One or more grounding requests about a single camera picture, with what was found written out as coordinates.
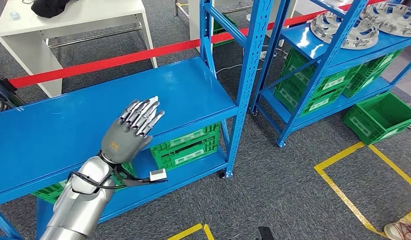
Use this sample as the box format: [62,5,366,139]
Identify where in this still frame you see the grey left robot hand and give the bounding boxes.
[100,98,166,166]

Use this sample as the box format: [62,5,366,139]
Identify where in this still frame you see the white curved plastic part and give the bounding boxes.
[139,96,160,132]

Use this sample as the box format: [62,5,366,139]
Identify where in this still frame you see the blue metal shelf rack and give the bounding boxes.
[250,0,411,148]
[0,0,275,240]

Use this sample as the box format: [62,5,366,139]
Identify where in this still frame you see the green folded plastic crate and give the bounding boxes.
[153,139,220,174]
[30,161,137,205]
[273,77,346,117]
[281,47,362,95]
[150,122,221,157]
[341,67,384,99]
[212,13,238,47]
[357,48,402,79]

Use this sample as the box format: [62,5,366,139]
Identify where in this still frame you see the red barrier belt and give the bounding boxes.
[8,0,385,90]

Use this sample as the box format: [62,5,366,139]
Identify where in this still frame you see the yellow floor tape square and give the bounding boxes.
[165,223,216,240]
[313,140,411,238]

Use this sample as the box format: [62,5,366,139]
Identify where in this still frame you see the white table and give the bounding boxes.
[0,0,159,99]

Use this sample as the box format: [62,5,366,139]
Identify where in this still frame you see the black cloth bundle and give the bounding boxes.
[30,0,72,18]

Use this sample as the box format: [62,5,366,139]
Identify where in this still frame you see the white power strip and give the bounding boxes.
[258,49,278,59]

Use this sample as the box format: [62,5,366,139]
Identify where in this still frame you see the open green plastic crate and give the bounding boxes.
[341,91,411,146]

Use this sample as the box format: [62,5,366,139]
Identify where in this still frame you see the silver finned metal disc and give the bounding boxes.
[361,2,411,38]
[310,11,380,51]

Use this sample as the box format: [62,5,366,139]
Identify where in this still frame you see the white red-laced sneaker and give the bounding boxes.
[383,221,411,240]

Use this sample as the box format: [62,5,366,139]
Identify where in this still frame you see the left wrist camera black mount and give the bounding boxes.
[112,165,169,189]

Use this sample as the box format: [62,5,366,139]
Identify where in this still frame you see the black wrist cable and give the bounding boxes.
[66,170,127,196]

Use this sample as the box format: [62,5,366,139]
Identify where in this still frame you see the black stanchion post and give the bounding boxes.
[0,77,27,112]

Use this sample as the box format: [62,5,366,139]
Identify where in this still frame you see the white power cable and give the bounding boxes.
[214,62,263,74]

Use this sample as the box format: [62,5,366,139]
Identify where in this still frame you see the black robot bracket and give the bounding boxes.
[255,225,275,240]

